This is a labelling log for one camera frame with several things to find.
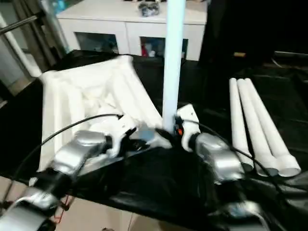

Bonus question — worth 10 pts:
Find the white plastic table leg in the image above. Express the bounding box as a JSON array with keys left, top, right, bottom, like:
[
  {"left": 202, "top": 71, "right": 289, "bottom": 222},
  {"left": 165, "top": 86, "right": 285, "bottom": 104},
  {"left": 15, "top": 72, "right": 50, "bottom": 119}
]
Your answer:
[
  {"left": 162, "top": 0, "right": 188, "bottom": 133},
  {"left": 236, "top": 77, "right": 280, "bottom": 177},
  {"left": 228, "top": 77, "right": 255, "bottom": 172},
  {"left": 244, "top": 77, "right": 302, "bottom": 179}
]

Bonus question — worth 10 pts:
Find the white plastic table top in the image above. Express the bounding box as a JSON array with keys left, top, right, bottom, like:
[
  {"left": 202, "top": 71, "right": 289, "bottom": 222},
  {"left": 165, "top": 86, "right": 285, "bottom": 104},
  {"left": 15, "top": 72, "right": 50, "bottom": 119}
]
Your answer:
[{"left": 38, "top": 54, "right": 174, "bottom": 174}]

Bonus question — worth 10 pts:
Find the black plastic mat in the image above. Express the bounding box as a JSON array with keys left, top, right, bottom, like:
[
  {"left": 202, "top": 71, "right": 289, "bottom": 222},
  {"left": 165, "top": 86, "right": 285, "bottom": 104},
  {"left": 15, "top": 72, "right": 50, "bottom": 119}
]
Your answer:
[{"left": 0, "top": 49, "right": 308, "bottom": 231}]

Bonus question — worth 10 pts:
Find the white sideboard cabinet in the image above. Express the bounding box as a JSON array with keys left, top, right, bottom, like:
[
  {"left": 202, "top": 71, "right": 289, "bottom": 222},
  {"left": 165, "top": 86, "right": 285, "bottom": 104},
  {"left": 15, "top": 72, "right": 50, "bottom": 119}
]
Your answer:
[{"left": 56, "top": 0, "right": 208, "bottom": 62}]

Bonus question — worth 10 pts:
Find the clear bag of dark items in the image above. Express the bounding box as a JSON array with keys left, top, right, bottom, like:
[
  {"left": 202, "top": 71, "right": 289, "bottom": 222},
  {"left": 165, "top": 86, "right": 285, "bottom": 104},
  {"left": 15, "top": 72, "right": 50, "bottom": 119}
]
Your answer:
[{"left": 137, "top": 1, "right": 161, "bottom": 18}]

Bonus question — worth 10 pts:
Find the grey brown curtain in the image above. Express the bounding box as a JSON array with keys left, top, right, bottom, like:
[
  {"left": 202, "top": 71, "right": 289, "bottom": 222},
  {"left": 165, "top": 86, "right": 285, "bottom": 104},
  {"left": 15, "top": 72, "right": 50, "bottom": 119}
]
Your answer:
[{"left": 13, "top": 0, "right": 70, "bottom": 71}]

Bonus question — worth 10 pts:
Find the white round pipe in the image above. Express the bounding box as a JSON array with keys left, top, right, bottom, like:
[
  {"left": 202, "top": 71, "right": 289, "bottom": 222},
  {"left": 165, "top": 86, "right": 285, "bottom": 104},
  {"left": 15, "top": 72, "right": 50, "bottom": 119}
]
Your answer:
[{"left": 0, "top": 14, "right": 43, "bottom": 77}]

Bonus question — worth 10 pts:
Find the grey metal pole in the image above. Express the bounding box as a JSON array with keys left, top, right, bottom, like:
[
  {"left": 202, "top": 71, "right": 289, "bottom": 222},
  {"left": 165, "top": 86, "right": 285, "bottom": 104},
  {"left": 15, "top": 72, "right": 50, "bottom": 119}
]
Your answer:
[{"left": 0, "top": 15, "right": 43, "bottom": 35}]

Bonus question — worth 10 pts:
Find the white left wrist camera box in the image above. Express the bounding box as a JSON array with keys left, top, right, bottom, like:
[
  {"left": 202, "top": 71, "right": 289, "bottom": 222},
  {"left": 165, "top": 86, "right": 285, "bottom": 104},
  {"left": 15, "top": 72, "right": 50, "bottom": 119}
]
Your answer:
[{"left": 105, "top": 113, "right": 140, "bottom": 157}]

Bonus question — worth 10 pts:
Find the red floor cable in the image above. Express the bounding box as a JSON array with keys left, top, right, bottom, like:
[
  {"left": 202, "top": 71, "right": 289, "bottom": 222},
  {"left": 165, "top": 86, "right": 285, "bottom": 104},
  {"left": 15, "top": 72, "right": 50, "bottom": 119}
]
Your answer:
[{"left": 53, "top": 194, "right": 73, "bottom": 225}]

